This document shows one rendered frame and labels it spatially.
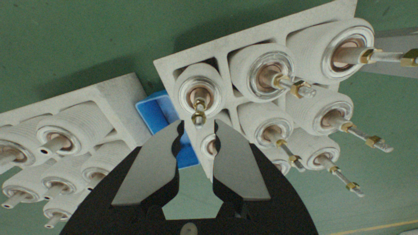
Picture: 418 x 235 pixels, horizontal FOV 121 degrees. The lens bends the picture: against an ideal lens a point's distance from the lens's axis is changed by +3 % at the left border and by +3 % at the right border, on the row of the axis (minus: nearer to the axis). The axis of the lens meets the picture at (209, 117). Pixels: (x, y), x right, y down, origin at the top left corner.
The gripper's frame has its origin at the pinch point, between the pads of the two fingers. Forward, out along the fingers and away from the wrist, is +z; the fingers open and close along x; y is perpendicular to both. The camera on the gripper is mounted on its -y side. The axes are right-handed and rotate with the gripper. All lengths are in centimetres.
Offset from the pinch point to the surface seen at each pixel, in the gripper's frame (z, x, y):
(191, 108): 9.0, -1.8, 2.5
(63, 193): 8.9, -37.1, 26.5
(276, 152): 10.7, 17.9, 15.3
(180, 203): 34, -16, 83
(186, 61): 16.4, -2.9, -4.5
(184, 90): 9.1, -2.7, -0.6
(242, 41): 16.4, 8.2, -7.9
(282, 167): 9.1, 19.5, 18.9
